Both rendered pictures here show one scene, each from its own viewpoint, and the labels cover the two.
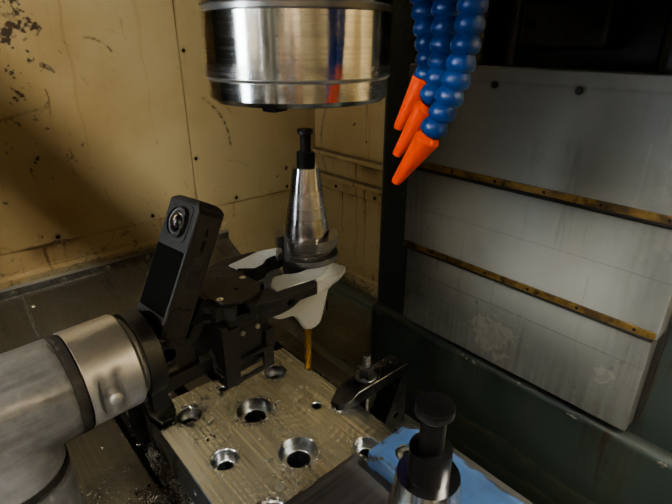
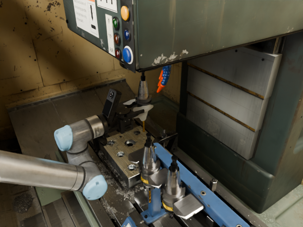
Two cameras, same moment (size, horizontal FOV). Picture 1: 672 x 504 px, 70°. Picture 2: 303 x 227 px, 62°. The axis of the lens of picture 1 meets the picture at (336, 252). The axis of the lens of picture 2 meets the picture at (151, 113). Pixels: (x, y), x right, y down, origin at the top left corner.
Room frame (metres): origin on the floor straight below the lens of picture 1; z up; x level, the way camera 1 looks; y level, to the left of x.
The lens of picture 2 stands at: (-0.39, -0.12, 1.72)
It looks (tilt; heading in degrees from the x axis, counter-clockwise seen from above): 32 degrees down; 8
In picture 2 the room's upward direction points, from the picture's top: straight up
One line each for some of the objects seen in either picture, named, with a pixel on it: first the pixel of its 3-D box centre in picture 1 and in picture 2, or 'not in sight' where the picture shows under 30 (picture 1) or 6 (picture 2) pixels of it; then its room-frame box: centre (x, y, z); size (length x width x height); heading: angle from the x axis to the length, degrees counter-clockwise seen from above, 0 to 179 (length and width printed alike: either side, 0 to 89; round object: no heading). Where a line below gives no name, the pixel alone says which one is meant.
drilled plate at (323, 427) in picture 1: (276, 444); (135, 152); (0.48, 0.08, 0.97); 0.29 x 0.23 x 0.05; 41
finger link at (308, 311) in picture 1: (311, 300); (143, 114); (0.41, 0.02, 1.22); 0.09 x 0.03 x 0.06; 122
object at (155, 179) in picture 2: not in sight; (160, 178); (0.10, -0.07, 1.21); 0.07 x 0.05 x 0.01; 131
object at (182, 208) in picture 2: not in sight; (186, 206); (0.02, -0.15, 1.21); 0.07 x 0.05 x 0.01; 131
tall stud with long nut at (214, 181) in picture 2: not in sight; (212, 191); (0.30, -0.25, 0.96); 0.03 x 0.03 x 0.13
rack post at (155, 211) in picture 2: not in sight; (154, 186); (0.22, -0.04, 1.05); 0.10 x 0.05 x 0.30; 131
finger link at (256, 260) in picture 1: (269, 278); (133, 106); (0.46, 0.07, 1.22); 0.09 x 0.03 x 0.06; 149
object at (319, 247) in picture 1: (306, 244); (143, 98); (0.45, 0.03, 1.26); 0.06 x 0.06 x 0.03
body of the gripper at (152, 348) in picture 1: (199, 333); (115, 120); (0.36, 0.12, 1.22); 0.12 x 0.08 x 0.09; 135
